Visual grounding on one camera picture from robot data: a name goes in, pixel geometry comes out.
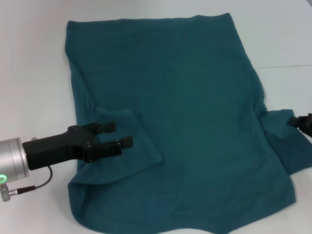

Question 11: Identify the teal blue shirt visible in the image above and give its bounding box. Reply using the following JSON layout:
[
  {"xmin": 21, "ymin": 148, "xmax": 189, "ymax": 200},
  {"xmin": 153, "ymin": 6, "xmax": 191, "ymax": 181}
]
[{"xmin": 64, "ymin": 13, "xmax": 312, "ymax": 234}]

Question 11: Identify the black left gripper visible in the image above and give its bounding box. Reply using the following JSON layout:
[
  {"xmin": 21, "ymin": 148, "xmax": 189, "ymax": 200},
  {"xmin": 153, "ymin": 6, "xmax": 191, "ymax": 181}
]
[{"xmin": 21, "ymin": 121, "xmax": 134, "ymax": 171}]

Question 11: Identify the dark red left arm cable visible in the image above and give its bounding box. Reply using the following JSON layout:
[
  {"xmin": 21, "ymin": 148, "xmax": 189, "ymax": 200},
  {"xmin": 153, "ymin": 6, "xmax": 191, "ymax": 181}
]
[{"xmin": 8, "ymin": 165, "xmax": 54, "ymax": 195}]

